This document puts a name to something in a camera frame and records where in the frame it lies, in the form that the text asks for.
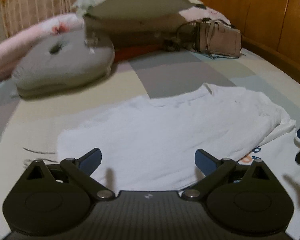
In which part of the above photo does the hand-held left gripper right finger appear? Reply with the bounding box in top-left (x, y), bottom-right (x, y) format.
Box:
top-left (181, 149), bottom-right (283, 202)

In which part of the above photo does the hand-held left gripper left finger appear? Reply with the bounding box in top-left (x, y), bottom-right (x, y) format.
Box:
top-left (15, 148), bottom-right (115, 201)

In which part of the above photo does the white printed long-sleeve shirt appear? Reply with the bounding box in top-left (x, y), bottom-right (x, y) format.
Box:
top-left (56, 82), bottom-right (300, 240)

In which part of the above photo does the bed with patchwork sheet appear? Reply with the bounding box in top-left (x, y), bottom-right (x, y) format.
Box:
top-left (0, 47), bottom-right (300, 240)

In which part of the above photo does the grey cushion with hole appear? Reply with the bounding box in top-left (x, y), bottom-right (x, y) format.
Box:
top-left (11, 29), bottom-right (115, 99)

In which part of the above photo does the red orange cloth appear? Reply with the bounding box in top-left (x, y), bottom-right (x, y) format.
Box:
top-left (114, 44), bottom-right (165, 62)

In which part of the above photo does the pink handbag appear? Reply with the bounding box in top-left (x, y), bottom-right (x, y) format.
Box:
top-left (175, 17), bottom-right (242, 59)

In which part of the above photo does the wooden headboard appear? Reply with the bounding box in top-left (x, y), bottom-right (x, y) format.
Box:
top-left (184, 0), bottom-right (300, 90)

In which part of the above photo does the grey brown pillow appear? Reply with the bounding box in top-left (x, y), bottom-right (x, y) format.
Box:
top-left (110, 34), bottom-right (170, 49)

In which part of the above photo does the pink floral pillow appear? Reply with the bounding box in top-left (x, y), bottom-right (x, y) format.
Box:
top-left (179, 5), bottom-right (232, 27)
top-left (0, 14), bottom-right (84, 85)

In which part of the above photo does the beige pillow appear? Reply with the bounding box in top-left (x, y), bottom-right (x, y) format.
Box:
top-left (84, 7), bottom-right (190, 43)

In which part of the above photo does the cream pillow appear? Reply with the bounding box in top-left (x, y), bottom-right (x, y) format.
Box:
top-left (72, 0), bottom-right (205, 20)

